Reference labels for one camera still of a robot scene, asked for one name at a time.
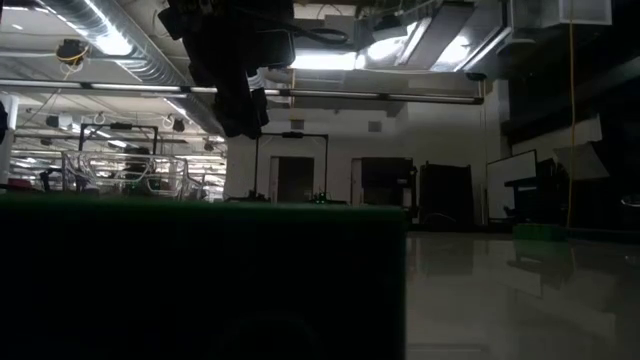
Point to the whiteboard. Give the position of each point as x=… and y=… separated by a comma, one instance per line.
x=510, y=182

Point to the large green block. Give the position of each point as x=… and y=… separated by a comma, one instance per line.
x=200, y=280
x=540, y=232

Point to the white ceiling box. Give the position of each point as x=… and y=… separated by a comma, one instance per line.
x=580, y=12

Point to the round black lamp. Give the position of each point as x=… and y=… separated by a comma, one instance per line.
x=52, y=121
x=178, y=125

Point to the red object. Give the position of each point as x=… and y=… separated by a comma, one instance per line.
x=20, y=183

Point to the long black light rail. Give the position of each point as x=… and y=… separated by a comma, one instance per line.
x=350, y=94

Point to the grey tilted panel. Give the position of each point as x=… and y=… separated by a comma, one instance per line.
x=582, y=162

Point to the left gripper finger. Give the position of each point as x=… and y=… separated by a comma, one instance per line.
x=261, y=107
x=239, y=110

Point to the bright ceiling light panel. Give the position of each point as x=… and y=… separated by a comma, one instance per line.
x=325, y=61

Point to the grey duct box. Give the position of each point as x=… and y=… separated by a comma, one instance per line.
x=345, y=20

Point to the silver spiral air duct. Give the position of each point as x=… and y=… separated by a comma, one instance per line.
x=125, y=50

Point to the shiny metal air duct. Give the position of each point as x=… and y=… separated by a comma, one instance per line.
x=450, y=35

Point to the distant black robot table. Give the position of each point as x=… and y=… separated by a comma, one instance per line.
x=320, y=197

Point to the clear plastic tray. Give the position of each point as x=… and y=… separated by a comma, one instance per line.
x=632, y=201
x=75, y=172

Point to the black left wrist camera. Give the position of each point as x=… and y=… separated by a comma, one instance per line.
x=277, y=49

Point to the black ceiling camera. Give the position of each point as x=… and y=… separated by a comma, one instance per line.
x=475, y=76

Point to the grey wall vent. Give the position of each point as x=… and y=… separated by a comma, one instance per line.
x=297, y=124
x=375, y=126

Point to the dark door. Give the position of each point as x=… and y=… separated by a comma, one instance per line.
x=295, y=180

